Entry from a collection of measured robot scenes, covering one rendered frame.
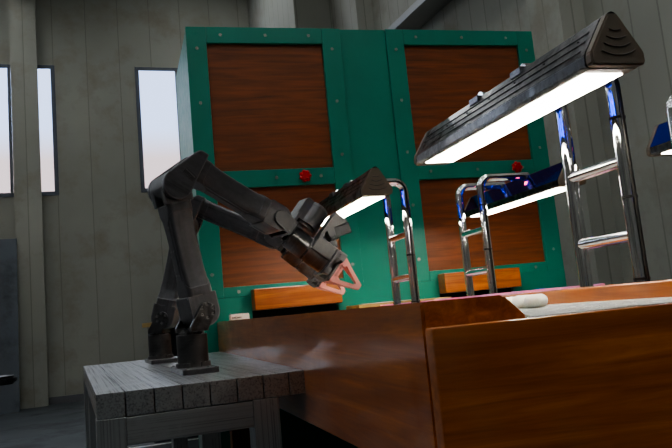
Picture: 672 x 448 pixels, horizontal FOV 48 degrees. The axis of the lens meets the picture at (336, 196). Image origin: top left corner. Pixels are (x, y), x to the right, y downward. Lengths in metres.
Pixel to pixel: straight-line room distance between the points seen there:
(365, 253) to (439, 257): 0.28
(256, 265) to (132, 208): 7.26
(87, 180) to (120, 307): 1.62
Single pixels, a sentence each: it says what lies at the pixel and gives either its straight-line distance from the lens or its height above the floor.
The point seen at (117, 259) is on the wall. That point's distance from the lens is 9.71.
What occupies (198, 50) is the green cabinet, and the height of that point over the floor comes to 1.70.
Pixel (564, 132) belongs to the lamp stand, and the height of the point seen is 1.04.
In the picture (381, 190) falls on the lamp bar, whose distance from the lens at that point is 1.89.
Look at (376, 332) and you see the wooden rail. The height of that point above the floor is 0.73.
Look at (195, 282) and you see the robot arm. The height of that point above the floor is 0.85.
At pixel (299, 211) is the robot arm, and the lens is 1.72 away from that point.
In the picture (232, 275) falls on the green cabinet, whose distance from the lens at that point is 2.58.
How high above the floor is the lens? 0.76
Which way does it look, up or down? 9 degrees up
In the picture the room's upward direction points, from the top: 5 degrees counter-clockwise
